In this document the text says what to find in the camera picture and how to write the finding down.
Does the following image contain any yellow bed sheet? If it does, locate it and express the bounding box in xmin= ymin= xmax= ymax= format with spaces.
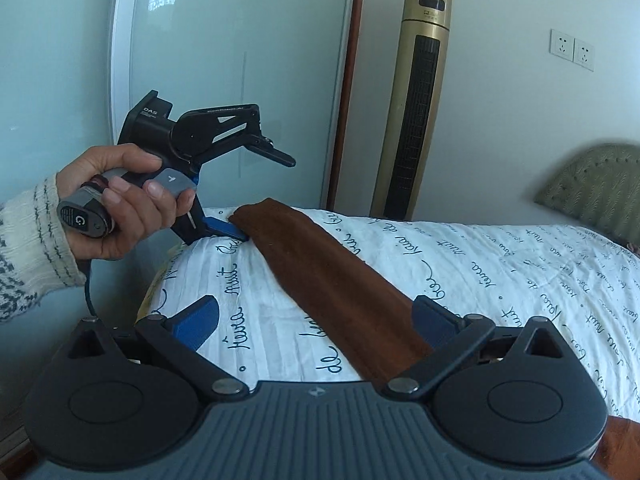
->
xmin=135 ymin=260 xmax=172 ymax=322

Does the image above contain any gold tower air conditioner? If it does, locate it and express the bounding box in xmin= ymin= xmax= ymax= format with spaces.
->
xmin=370 ymin=0 xmax=453 ymax=222

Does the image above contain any white wall socket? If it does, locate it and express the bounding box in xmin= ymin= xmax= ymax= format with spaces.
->
xmin=550 ymin=29 xmax=576 ymax=61
xmin=572 ymin=37 xmax=596 ymax=72

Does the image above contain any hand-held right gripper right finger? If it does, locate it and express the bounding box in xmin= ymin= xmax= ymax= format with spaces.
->
xmin=382 ymin=295 xmax=571 ymax=403

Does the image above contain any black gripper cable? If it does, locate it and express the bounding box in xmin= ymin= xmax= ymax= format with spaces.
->
xmin=84 ymin=259 xmax=102 ymax=319

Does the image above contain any person's left hand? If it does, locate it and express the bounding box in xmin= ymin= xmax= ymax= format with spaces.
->
xmin=55 ymin=142 xmax=196 ymax=262

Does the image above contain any white script-printed quilt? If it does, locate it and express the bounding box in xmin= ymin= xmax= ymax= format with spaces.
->
xmin=135 ymin=205 xmax=640 ymax=423

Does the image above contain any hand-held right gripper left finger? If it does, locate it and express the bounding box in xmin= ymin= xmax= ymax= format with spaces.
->
xmin=65 ymin=295 xmax=248 ymax=403

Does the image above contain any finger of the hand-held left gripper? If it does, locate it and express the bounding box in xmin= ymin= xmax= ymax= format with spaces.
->
xmin=197 ymin=104 xmax=297 ymax=168
xmin=170 ymin=202 xmax=249 ymax=247

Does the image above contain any green padded headboard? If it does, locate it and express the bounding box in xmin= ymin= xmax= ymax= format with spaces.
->
xmin=532 ymin=142 xmax=640 ymax=261

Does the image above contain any brown wooden door frame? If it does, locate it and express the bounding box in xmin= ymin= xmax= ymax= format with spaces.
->
xmin=325 ymin=0 xmax=371 ymax=211

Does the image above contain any frosted glass sliding door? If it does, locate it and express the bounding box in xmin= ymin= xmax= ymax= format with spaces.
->
xmin=110 ymin=0 xmax=358 ymax=211

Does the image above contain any person's left forearm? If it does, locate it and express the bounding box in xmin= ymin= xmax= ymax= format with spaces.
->
xmin=0 ymin=175 xmax=88 ymax=323

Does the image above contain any brown knitted garment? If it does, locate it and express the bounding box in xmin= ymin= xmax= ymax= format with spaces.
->
xmin=227 ymin=197 xmax=436 ymax=391

